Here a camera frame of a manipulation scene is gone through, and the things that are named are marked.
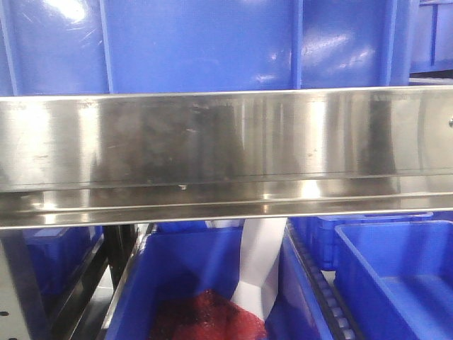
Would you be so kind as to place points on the blue bin with red mesh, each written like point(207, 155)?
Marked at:
point(183, 265)

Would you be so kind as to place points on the red mesh bag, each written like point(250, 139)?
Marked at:
point(205, 316)

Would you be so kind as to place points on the blue bin lower left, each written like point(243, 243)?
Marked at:
point(56, 253)

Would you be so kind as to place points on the roller conveyor track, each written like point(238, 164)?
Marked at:
point(335, 317)

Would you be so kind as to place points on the empty blue bin right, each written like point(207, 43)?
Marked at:
point(396, 279)

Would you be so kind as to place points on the large blue storage crate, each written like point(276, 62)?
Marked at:
point(87, 47)

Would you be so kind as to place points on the blue crate upper right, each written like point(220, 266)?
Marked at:
point(432, 44)

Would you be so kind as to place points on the stainless steel shelf rail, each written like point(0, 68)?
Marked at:
point(119, 159)

